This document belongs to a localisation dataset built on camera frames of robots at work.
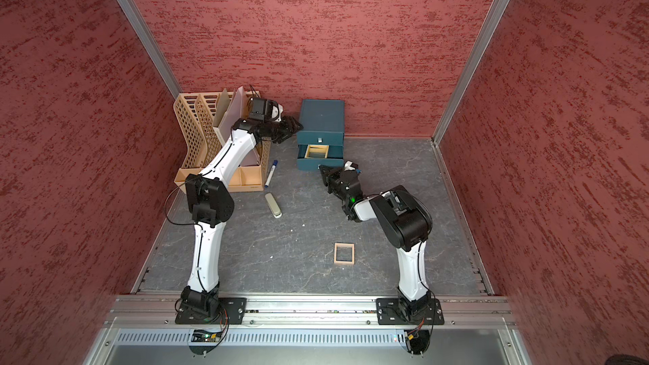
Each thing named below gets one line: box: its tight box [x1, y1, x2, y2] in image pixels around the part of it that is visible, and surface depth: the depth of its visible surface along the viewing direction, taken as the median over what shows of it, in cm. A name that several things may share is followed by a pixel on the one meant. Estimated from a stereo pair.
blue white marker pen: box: [264, 159, 279, 188], surface depth 108 cm
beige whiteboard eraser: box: [264, 192, 283, 219], surface depth 97 cm
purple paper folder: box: [218, 86, 246, 143], surface depth 89 cm
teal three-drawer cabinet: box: [296, 99, 346, 171], surface depth 100 cm
